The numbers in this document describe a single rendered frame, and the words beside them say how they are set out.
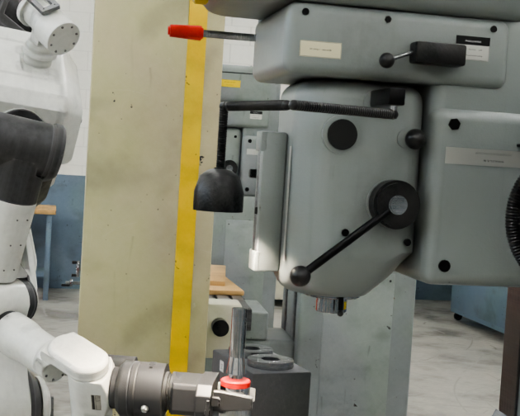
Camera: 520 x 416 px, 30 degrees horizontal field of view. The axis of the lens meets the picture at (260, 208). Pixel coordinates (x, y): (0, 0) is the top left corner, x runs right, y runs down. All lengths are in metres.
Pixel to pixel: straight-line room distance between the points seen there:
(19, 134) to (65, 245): 8.86
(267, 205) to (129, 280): 1.78
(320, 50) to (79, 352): 0.60
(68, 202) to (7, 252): 8.76
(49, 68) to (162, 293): 1.51
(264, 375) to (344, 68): 0.68
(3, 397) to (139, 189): 1.38
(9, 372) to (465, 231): 0.94
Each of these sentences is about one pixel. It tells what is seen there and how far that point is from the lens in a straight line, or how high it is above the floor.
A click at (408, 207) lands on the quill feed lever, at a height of 1.45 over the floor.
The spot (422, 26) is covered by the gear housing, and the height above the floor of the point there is 1.71.
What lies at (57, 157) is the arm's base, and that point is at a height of 1.49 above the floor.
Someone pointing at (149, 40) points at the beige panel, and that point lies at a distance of 3.19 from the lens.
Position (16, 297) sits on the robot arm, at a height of 1.25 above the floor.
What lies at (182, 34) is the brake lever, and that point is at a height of 1.69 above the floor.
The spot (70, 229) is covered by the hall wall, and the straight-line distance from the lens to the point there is 10.47.
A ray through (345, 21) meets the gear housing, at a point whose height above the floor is 1.71.
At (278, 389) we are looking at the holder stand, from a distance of 1.85.
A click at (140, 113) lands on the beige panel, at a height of 1.63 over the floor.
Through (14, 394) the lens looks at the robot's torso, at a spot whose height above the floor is 1.03.
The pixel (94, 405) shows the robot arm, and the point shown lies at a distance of 1.57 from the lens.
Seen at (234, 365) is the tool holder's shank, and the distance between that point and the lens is 1.53.
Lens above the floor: 1.51
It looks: 3 degrees down
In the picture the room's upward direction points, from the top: 3 degrees clockwise
